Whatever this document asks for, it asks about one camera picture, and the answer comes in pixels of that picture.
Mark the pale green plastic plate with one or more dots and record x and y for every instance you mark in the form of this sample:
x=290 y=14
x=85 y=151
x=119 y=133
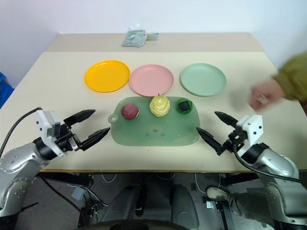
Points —
x=203 y=79

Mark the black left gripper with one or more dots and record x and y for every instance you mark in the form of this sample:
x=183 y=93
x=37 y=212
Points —
x=68 y=140

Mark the translucent green cutting board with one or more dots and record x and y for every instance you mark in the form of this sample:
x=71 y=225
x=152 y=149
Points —
x=156 y=131

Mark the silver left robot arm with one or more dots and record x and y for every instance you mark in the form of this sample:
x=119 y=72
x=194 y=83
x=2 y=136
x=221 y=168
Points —
x=16 y=167

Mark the dark green-wrapped sushi toy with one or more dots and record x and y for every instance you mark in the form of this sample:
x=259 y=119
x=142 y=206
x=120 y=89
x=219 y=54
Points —
x=184 y=106

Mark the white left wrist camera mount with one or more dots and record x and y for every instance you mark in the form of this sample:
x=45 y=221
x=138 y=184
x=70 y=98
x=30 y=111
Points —
x=44 y=119

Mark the person's grey trouser leg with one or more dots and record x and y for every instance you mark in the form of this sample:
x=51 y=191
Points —
x=249 y=203

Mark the yellow plastic plate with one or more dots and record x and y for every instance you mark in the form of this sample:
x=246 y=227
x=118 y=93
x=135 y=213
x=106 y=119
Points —
x=106 y=76

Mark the dark rounded grey shape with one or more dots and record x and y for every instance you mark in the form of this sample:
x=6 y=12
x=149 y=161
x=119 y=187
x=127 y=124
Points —
x=183 y=206
x=124 y=203

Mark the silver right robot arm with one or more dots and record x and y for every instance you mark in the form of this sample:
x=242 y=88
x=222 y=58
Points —
x=275 y=163

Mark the person's olive sleeved forearm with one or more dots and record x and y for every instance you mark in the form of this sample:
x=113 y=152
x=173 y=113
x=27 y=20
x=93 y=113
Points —
x=293 y=76

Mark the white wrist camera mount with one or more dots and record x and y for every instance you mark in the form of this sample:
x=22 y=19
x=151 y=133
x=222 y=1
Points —
x=44 y=119
x=251 y=127

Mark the person's bare hand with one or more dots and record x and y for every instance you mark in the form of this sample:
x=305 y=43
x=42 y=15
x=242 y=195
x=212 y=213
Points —
x=266 y=94

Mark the small grey box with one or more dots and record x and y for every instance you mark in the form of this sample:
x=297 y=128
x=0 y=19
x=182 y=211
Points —
x=78 y=192

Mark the red round pastry toy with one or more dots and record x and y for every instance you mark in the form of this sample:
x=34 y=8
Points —
x=129 y=111

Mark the person's white shoe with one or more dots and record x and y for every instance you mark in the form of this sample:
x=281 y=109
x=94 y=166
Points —
x=217 y=192

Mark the blue plastic crate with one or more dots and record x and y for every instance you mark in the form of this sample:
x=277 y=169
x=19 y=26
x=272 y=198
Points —
x=4 y=92

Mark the pale green wrapped packet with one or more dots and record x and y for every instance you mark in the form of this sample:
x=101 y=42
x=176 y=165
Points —
x=133 y=38

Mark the black table frame bar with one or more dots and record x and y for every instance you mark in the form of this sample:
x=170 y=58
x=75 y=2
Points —
x=67 y=179
x=237 y=178

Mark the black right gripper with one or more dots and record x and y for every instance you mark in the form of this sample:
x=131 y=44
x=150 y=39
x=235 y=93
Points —
x=236 y=140

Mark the pink plastic plate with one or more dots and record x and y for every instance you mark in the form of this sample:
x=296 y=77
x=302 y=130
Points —
x=151 y=80

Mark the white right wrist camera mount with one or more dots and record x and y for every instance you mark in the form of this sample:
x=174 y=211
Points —
x=251 y=127

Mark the yellow swirl cake toy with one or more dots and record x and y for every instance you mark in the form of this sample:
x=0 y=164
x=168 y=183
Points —
x=159 y=106

